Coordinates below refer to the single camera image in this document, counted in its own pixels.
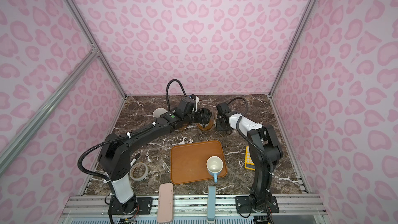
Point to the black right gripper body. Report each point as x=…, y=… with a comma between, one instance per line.
x=220, y=125

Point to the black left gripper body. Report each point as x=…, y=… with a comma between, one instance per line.
x=197, y=116

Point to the brown wooden coaster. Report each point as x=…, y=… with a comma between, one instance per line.
x=205, y=127

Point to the light blue mug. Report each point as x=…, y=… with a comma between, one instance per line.
x=214, y=166

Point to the white speckled mug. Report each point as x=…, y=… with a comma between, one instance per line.
x=158, y=112

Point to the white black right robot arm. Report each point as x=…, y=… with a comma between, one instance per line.
x=265, y=153

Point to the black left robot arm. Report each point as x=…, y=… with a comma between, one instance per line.
x=114, y=157

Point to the light blue block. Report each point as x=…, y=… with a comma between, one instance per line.
x=211, y=205

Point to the black white marker pen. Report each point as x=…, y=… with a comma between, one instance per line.
x=135, y=159

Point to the clear tape roll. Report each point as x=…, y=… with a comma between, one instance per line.
x=139, y=171

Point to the pink eraser block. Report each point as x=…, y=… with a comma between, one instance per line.
x=165, y=204

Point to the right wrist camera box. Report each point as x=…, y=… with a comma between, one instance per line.
x=223, y=109

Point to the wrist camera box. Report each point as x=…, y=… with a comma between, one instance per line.
x=188, y=104
x=223, y=109

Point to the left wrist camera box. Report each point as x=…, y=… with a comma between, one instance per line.
x=188, y=104

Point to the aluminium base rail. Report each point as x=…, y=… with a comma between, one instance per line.
x=192, y=209

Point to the aluminium frame post right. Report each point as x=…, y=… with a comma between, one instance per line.
x=304, y=19

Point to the aluminium frame post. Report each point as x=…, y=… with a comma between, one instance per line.
x=83, y=25
x=304, y=19

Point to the aluminium frame post left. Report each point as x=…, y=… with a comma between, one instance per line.
x=83, y=25

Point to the aluminium diagonal frame bar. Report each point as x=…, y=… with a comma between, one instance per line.
x=21, y=139

